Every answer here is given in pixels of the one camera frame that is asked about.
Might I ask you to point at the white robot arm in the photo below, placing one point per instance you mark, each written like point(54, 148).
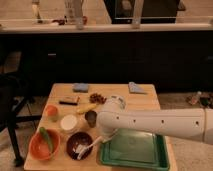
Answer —
point(191, 124)

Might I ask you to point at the purple bowl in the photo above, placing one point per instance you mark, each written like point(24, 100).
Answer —
point(76, 142)

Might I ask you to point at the orange bowl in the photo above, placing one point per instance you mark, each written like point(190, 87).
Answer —
point(38, 147)

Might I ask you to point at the grey folded cloth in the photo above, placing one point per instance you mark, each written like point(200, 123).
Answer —
point(135, 88)

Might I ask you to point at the yellow banana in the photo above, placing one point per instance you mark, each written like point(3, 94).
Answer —
point(86, 108)

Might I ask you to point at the small metal cup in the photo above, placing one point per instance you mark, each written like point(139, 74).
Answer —
point(90, 117)

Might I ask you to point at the black rectangular block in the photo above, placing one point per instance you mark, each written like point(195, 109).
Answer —
point(70, 101)

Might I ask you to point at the white round lid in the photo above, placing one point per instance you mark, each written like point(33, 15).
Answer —
point(68, 122)

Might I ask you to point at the orange plastic cup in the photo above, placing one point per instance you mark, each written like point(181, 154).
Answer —
point(52, 112)

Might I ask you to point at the green plastic tray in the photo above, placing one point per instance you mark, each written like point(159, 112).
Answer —
point(135, 149)

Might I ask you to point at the dark counter cabinet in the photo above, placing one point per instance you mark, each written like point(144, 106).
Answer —
point(170, 60)

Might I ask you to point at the green pepper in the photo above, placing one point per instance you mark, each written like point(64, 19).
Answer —
point(44, 133)

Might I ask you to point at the black office chair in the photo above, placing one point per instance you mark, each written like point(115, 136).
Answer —
point(14, 94)

